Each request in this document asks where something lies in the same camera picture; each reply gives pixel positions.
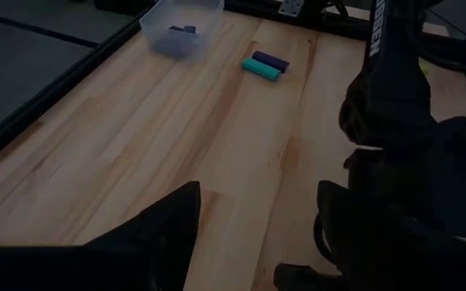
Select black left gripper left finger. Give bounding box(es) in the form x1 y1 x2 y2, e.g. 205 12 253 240
74 180 202 291

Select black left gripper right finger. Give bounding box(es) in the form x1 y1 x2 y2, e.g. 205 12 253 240
316 179 434 291

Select teal rectangular block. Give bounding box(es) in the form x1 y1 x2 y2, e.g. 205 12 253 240
240 57 282 82

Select clear plastic bin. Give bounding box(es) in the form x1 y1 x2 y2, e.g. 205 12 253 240
138 0 226 61

